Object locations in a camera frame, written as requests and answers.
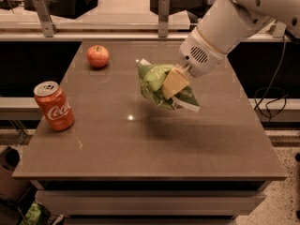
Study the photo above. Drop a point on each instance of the left metal rail bracket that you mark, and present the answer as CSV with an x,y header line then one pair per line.
x,y
46,22

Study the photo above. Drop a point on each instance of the middle metal rail bracket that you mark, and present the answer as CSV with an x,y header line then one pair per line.
x,y
163,18

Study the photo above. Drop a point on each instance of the brown bin at left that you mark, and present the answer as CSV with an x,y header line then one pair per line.
x,y
11,188

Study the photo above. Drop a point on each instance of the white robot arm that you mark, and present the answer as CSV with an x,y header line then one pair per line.
x,y
223,27

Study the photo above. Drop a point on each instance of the grey table drawer base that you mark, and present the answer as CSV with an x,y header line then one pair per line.
x,y
226,204

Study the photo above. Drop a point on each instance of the green jalapeno chip bag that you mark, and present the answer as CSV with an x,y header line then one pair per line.
x,y
151,78

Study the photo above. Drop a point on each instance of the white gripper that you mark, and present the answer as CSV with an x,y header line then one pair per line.
x,y
199,56

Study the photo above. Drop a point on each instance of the black office chair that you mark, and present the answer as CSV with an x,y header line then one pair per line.
x,y
184,0

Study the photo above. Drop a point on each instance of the red coke can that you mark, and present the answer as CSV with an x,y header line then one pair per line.
x,y
53,102

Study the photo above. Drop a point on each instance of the red apple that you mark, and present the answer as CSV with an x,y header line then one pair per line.
x,y
98,56

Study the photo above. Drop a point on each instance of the green bag under table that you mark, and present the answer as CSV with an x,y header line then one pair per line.
x,y
37,214

